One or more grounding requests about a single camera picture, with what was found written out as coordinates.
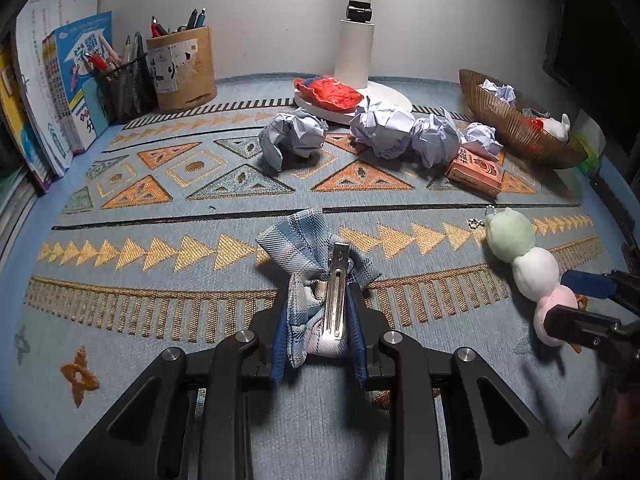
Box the black mesh pen holder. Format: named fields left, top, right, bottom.
left=95, top=52, right=159, bottom=124

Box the brown ribbed bowl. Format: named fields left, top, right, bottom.
left=459, top=69, right=587, bottom=170

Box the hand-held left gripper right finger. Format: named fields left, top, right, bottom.
left=345, top=282, right=576, bottom=480

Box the cork pen holder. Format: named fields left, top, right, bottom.
left=146, top=26, right=219, bottom=114

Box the white desk lamp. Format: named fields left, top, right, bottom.
left=293, top=0, right=414, bottom=126

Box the dark monitor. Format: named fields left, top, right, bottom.
left=542, top=0, right=640, bottom=116

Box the white pen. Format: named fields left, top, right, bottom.
left=122, top=35, right=146, bottom=62

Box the crumpled white paper ball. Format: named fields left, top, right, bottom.
left=349, top=96, right=419, bottom=160
left=480, top=79, right=517, bottom=106
left=460, top=122, right=504, bottom=157
left=258, top=112, right=329, bottom=171
left=411, top=115, right=464, bottom=167

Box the small orange box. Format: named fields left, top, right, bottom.
left=444, top=146, right=503, bottom=199

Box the stack of flat books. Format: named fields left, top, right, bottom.
left=0, top=160, right=42, bottom=266

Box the blue patterned woven mat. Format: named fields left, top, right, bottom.
left=10, top=75, right=640, bottom=480

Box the red orange fabric pouch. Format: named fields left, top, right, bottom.
left=293, top=76, right=365, bottom=111

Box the blue cartoon cover book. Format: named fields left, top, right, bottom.
left=42, top=11, right=114, bottom=154

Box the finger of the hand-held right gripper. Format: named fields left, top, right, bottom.
left=560, top=268, right=640, bottom=314
left=544, top=305, right=640, bottom=361

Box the green white pink dango plush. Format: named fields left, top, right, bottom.
left=469, top=206, right=581, bottom=349

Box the white plush with red bow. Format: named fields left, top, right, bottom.
left=540, top=113, right=572, bottom=145

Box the row of books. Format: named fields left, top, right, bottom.
left=15, top=0, right=100, bottom=177

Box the blue plaid bow hair clip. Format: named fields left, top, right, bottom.
left=256, top=207, right=382, bottom=369

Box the green packet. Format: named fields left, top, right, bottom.
left=570, top=120, right=606, bottom=177

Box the yellow cover book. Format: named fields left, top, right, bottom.
left=0, top=45, right=54, bottom=194

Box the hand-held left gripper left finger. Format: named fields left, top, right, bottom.
left=55, top=287, right=296, bottom=480

